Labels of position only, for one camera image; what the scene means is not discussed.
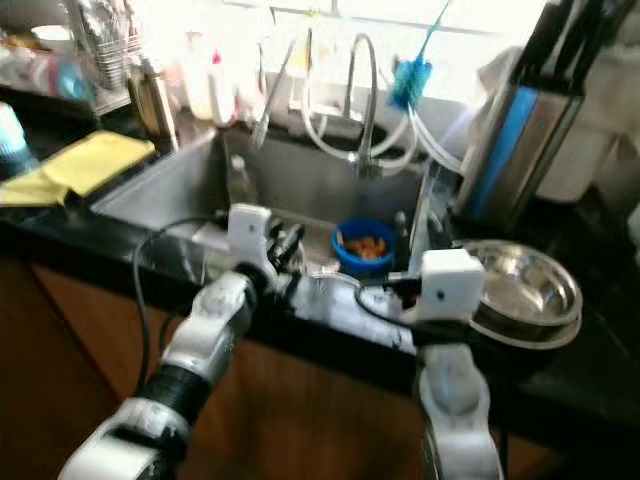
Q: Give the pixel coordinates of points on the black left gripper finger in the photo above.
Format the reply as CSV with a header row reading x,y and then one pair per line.
x,y
275,250
296,248

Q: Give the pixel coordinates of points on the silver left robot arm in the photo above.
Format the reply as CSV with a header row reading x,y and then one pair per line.
x,y
210,340

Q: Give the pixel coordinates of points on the brown food pieces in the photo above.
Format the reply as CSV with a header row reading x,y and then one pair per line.
x,y
365,245

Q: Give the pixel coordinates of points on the blue plastic bowl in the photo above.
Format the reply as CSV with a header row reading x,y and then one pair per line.
x,y
365,268

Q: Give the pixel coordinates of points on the clear plastic bottle white cap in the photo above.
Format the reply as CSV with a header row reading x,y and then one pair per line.
x,y
240,185

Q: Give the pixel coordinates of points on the white plastic tube loop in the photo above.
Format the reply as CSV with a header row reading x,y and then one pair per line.
x,y
308,135

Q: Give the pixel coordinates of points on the stainless steel sink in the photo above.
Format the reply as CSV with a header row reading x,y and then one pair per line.
x,y
170,190

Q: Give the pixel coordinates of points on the white bottle red pump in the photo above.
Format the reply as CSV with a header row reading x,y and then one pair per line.
x,y
220,95

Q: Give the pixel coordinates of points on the thin white plastic tube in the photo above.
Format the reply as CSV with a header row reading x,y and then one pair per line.
x,y
435,150

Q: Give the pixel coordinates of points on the wooden cabinet front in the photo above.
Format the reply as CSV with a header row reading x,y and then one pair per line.
x,y
320,420

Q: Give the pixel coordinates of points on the translucent white bottle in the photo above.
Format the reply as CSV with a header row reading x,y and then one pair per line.
x,y
195,85

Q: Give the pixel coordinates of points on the steel thermos jug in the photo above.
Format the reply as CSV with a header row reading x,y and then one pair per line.
x,y
152,105

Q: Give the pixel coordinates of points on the teal bottle brush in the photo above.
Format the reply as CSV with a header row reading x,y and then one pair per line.
x,y
410,85

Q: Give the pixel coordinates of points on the yellow cloth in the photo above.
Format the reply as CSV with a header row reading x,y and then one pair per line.
x,y
90,165

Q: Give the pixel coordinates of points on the steel knife block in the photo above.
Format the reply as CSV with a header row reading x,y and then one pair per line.
x,y
525,155

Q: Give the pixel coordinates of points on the large steel plate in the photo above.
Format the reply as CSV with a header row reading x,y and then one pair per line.
x,y
550,338

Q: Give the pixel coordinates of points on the blue and white cup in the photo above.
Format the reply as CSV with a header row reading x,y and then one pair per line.
x,y
12,140

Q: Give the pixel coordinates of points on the metal dish rack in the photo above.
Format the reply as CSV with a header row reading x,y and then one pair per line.
x,y
45,70

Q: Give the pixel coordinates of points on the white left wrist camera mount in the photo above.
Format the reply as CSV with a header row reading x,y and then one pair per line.
x,y
250,235

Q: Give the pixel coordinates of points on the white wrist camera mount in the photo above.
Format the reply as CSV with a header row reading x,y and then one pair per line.
x,y
455,290
250,235

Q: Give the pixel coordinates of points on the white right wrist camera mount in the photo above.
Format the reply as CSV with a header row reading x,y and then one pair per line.
x,y
455,290

